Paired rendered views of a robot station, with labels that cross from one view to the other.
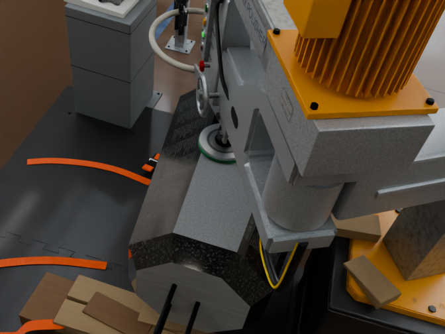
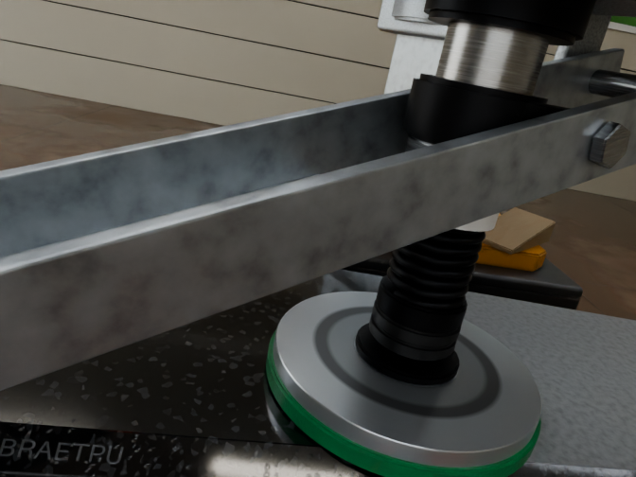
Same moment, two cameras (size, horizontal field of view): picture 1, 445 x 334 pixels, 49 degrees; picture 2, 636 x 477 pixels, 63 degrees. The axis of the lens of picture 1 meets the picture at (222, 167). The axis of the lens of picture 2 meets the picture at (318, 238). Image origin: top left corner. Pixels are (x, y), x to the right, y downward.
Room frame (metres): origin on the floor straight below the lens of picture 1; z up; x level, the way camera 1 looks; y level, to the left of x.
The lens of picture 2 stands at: (1.68, 0.35, 1.09)
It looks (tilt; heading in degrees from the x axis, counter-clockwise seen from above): 20 degrees down; 256
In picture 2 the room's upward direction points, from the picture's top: 11 degrees clockwise
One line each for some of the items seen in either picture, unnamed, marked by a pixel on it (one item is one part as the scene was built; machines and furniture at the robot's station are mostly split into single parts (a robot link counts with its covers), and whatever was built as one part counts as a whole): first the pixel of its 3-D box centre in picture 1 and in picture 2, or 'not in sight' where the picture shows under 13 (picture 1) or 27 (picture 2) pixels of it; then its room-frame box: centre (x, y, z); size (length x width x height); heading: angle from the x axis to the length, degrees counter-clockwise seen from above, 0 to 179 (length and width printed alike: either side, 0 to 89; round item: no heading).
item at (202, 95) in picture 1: (212, 95); not in sight; (1.36, 0.08, 1.23); 0.15 x 0.10 x 0.15; 21
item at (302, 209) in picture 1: (303, 182); not in sight; (0.89, -0.22, 1.37); 0.19 x 0.19 x 0.20
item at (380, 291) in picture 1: (371, 278); (513, 229); (1.02, -0.61, 0.80); 0.20 x 0.10 x 0.05; 36
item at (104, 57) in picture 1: (114, 56); not in sight; (2.58, 0.82, 0.40); 0.50 x 0.50 x 0.80; 81
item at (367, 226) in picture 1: (353, 224); not in sight; (1.25, -0.55, 0.81); 0.20 x 0.10 x 0.05; 92
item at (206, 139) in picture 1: (224, 141); (403, 360); (1.51, 0.01, 0.87); 0.21 x 0.21 x 0.01
